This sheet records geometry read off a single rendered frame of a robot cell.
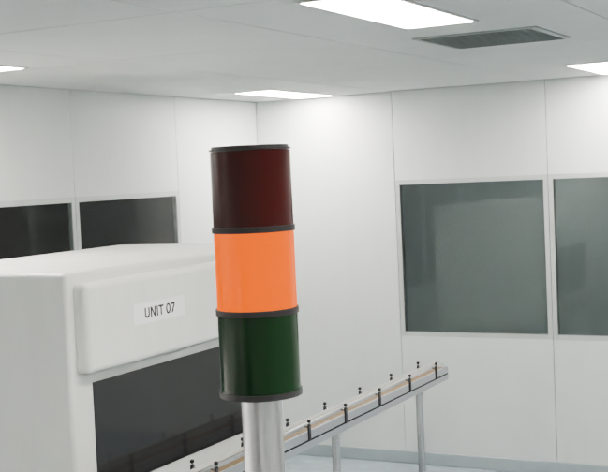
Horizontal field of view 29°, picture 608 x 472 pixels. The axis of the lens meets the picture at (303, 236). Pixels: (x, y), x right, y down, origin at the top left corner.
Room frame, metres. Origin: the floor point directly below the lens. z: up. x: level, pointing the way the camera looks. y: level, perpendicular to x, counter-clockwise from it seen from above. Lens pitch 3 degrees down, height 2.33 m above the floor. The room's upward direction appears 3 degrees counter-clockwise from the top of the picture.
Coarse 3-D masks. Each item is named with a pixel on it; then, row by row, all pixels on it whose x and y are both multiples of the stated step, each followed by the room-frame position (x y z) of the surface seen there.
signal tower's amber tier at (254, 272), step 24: (216, 240) 0.70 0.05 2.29; (240, 240) 0.69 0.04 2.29; (264, 240) 0.69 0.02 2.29; (288, 240) 0.70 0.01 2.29; (216, 264) 0.70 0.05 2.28; (240, 264) 0.69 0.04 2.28; (264, 264) 0.69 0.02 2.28; (288, 264) 0.70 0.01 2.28; (216, 288) 0.71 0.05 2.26; (240, 288) 0.69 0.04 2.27; (264, 288) 0.69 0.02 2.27; (288, 288) 0.70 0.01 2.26
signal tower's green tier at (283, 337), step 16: (224, 320) 0.70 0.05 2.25; (240, 320) 0.69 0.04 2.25; (256, 320) 0.69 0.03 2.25; (272, 320) 0.69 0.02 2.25; (288, 320) 0.70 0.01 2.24; (224, 336) 0.70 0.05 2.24; (240, 336) 0.69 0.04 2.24; (256, 336) 0.69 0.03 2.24; (272, 336) 0.69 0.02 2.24; (288, 336) 0.70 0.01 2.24; (224, 352) 0.70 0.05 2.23; (240, 352) 0.69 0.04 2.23; (256, 352) 0.69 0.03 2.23; (272, 352) 0.69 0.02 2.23; (288, 352) 0.70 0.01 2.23; (224, 368) 0.70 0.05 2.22; (240, 368) 0.69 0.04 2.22; (256, 368) 0.69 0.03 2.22; (272, 368) 0.69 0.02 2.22; (288, 368) 0.70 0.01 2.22; (224, 384) 0.70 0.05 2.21; (240, 384) 0.69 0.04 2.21; (256, 384) 0.69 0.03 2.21; (272, 384) 0.69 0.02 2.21; (288, 384) 0.70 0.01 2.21
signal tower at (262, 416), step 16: (272, 144) 0.69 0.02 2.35; (288, 144) 0.71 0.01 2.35; (240, 400) 0.69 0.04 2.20; (256, 400) 0.69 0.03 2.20; (272, 400) 0.69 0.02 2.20; (256, 416) 0.70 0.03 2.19; (272, 416) 0.70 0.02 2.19; (256, 432) 0.70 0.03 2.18; (272, 432) 0.70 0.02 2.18; (256, 448) 0.70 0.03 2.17; (272, 448) 0.70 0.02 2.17; (256, 464) 0.70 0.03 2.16; (272, 464) 0.70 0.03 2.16
